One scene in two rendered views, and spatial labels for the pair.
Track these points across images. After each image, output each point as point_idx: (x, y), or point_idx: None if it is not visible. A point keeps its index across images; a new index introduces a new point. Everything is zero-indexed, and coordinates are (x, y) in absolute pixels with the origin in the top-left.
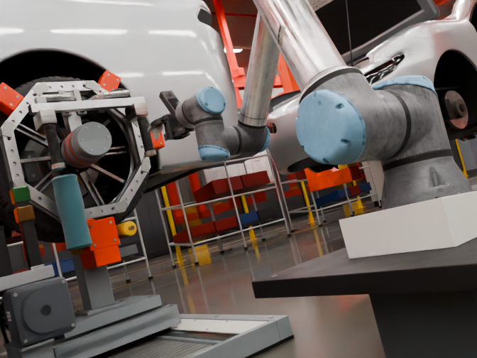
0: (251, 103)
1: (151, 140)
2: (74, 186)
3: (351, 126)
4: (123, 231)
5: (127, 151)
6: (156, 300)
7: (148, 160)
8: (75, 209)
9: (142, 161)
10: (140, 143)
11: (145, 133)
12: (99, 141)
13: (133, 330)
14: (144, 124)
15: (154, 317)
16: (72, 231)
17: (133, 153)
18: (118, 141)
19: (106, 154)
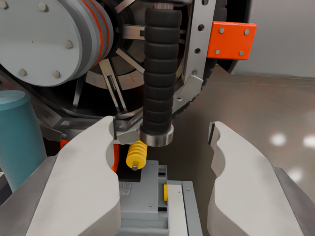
0: None
1: (166, 107)
2: (3, 129)
3: None
4: (126, 163)
5: (183, 40)
6: (152, 215)
7: (199, 82)
8: (6, 164)
9: (187, 80)
10: (196, 45)
11: (153, 79)
12: (46, 53)
13: (116, 233)
14: (157, 47)
15: (140, 232)
16: (9, 185)
17: (184, 54)
18: (183, 14)
19: None
